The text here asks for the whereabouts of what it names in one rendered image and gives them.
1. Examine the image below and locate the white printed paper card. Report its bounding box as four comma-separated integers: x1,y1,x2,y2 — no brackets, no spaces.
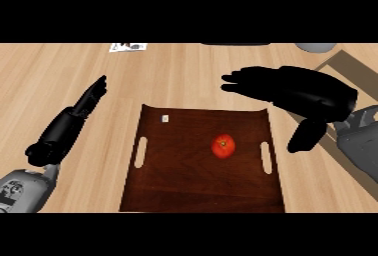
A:
107,42,148,53

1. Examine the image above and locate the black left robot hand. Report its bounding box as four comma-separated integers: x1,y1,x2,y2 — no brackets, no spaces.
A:
23,74,109,168

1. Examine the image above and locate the grey round bowl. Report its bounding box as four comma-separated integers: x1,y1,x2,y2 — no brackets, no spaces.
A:
293,42,337,54

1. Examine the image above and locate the red tomato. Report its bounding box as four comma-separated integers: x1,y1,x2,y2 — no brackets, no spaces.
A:
209,133,236,160

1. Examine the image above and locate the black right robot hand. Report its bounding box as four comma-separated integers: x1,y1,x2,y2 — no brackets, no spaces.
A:
219,65,360,154

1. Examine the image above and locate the dark brown wooden tray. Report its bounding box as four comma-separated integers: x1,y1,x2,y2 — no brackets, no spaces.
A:
117,103,286,214

